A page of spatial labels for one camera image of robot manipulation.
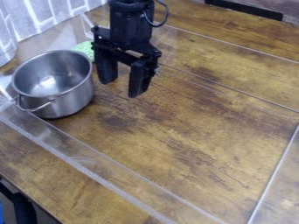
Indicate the black bar at back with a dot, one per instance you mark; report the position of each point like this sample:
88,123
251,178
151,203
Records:
225,4

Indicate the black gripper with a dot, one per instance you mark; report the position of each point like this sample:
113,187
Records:
124,42

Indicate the black table leg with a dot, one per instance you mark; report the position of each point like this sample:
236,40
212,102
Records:
23,206

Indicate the white patterned curtain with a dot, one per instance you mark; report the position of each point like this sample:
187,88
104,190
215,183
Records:
28,17

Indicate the stainless steel pot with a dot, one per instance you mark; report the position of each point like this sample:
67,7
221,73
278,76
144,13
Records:
53,84

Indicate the green bumpy toy vegetable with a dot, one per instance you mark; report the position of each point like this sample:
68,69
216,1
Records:
84,48

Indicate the clear acrylic table barrier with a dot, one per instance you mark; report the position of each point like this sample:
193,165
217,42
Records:
188,153

